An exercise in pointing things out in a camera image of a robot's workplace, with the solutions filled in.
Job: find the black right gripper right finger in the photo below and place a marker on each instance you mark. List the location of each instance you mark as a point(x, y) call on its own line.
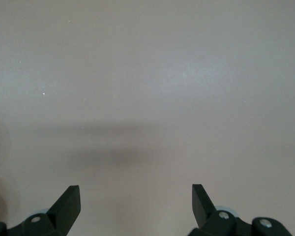
point(202, 211)

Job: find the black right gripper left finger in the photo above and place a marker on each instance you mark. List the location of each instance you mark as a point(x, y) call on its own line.
point(64, 211)

